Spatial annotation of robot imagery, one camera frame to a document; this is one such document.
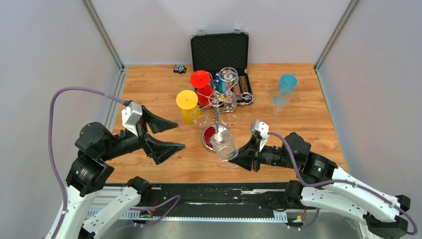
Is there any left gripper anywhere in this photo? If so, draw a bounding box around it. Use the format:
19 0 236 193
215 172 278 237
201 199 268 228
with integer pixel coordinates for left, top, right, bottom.
101 104 186 162

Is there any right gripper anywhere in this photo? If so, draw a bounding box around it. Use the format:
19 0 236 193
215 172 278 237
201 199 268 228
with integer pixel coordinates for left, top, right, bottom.
228 135 299 173

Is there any clear wide ribbed glass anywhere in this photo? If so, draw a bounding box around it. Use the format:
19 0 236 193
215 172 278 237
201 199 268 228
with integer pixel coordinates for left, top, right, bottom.
211 129 239 161

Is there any yellow plastic wine glass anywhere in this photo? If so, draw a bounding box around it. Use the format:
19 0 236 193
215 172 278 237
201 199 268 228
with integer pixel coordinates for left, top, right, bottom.
176 90 199 124

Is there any chrome wine glass rack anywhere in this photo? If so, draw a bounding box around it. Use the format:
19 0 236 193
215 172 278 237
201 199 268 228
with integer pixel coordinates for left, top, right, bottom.
193 70 254 152

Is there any clear champagne flute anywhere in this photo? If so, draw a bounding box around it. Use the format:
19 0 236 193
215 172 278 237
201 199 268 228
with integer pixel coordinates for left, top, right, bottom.
272 88 292 123

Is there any blue plastic wine glass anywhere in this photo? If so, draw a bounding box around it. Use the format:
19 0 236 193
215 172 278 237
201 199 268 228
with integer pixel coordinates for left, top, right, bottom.
278 74 298 93

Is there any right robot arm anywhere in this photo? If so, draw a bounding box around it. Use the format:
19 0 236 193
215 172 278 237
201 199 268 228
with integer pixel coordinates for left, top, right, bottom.
229 132 418 239

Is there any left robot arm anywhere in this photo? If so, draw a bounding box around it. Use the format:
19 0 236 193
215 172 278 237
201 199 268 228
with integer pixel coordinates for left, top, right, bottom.
47 102 185 239

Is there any red plastic wine glass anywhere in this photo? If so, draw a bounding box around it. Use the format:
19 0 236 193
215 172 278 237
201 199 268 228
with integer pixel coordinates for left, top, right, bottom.
190 70 213 107

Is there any clear glass at rack back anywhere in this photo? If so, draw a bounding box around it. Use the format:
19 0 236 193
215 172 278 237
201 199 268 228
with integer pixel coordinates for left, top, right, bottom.
219 67 238 112

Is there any small black blue toy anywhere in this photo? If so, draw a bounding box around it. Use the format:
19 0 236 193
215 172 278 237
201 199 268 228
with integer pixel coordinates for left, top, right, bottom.
173 65 187 74

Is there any green blue block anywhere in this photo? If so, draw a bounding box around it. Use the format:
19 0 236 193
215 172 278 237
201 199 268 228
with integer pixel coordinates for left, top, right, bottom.
218 81 227 94

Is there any blue toy car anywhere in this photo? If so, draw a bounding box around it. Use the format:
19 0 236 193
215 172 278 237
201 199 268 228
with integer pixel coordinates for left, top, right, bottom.
214 73 221 90

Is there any black poker chip case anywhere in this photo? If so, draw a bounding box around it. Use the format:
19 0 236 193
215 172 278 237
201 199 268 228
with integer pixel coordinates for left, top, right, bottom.
190 29 254 106

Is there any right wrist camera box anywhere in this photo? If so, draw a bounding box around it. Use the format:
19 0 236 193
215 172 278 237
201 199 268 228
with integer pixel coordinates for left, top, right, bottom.
250 119 269 152

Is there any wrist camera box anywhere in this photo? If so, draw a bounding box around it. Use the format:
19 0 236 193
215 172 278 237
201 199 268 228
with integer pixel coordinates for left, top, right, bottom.
121 101 142 136
250 119 269 152

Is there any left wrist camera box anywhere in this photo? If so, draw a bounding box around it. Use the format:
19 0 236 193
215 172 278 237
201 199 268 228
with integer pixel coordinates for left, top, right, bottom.
121 101 142 136

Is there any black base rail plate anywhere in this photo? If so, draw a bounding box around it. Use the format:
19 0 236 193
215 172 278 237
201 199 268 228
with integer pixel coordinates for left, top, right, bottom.
138 182 305 219

